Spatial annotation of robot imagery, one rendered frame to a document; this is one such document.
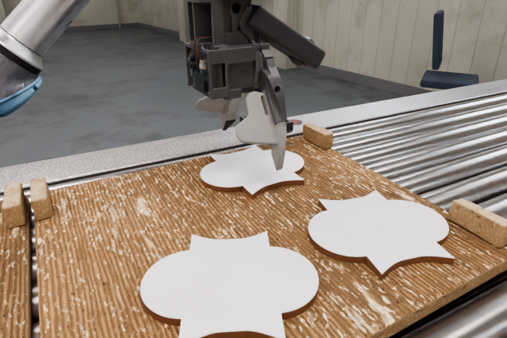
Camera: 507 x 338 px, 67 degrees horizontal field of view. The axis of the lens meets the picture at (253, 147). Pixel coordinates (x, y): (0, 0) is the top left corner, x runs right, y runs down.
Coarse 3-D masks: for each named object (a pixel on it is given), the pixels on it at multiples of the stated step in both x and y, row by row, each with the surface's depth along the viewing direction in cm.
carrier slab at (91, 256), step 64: (64, 192) 47; (128, 192) 47; (192, 192) 47; (320, 192) 47; (384, 192) 47; (64, 256) 36; (128, 256) 36; (320, 256) 36; (64, 320) 29; (128, 320) 29; (320, 320) 29; (384, 320) 29
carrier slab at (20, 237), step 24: (0, 216) 42; (0, 240) 38; (24, 240) 38; (0, 264) 35; (24, 264) 35; (0, 288) 32; (24, 288) 32; (0, 312) 30; (24, 312) 30; (0, 336) 28; (24, 336) 28
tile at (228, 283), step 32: (192, 256) 35; (224, 256) 35; (256, 256) 35; (288, 256) 35; (160, 288) 31; (192, 288) 31; (224, 288) 31; (256, 288) 31; (288, 288) 31; (160, 320) 29; (192, 320) 28; (224, 320) 28; (256, 320) 28
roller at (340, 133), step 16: (496, 96) 92; (416, 112) 80; (432, 112) 81; (448, 112) 83; (336, 128) 72; (352, 128) 72; (368, 128) 73; (384, 128) 75; (256, 144) 65; (176, 160) 59; (112, 176) 54
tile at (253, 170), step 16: (224, 160) 53; (240, 160) 53; (256, 160) 53; (272, 160) 53; (288, 160) 53; (208, 176) 49; (224, 176) 49; (240, 176) 49; (256, 176) 49; (272, 176) 49; (288, 176) 49; (256, 192) 46
